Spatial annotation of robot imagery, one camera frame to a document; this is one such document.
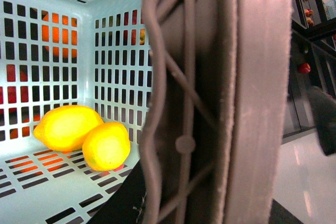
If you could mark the yellow lemon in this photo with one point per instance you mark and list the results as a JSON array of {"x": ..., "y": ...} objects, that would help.
[
  {"x": 107, "y": 146},
  {"x": 65, "y": 128}
]

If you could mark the grey basket handle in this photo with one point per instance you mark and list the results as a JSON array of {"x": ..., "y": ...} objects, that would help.
[{"x": 210, "y": 144}]

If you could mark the light teal shopping basket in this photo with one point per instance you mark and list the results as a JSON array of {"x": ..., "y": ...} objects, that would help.
[{"x": 56, "y": 53}]

